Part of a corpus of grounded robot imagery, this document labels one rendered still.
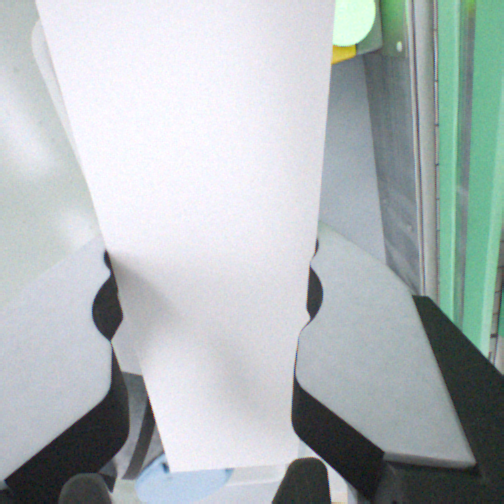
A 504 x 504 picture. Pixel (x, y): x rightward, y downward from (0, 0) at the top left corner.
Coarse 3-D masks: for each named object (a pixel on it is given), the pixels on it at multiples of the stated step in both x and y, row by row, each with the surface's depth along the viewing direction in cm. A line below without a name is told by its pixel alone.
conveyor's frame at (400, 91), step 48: (432, 0) 27; (432, 48) 28; (384, 96) 36; (432, 96) 30; (384, 144) 40; (432, 144) 32; (384, 192) 45; (432, 192) 35; (384, 240) 52; (432, 240) 38; (432, 288) 42
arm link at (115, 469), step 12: (132, 384) 42; (144, 384) 43; (132, 396) 40; (144, 396) 41; (132, 408) 39; (144, 408) 40; (132, 420) 39; (132, 432) 38; (132, 444) 38; (120, 456) 38; (108, 468) 37; (120, 468) 38; (108, 480) 36
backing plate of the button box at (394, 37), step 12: (384, 0) 30; (396, 0) 28; (384, 12) 31; (396, 12) 29; (384, 24) 31; (396, 24) 29; (384, 36) 32; (396, 36) 30; (384, 48) 33; (396, 48) 30
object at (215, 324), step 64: (64, 0) 7; (128, 0) 7; (192, 0) 7; (256, 0) 7; (320, 0) 7; (64, 64) 8; (128, 64) 8; (192, 64) 8; (256, 64) 8; (320, 64) 8; (128, 128) 8; (192, 128) 8; (256, 128) 9; (320, 128) 9; (128, 192) 9; (192, 192) 9; (256, 192) 9; (128, 256) 10; (192, 256) 10; (256, 256) 10; (128, 320) 11; (192, 320) 12; (256, 320) 12; (192, 384) 13; (256, 384) 14; (192, 448) 16; (256, 448) 16
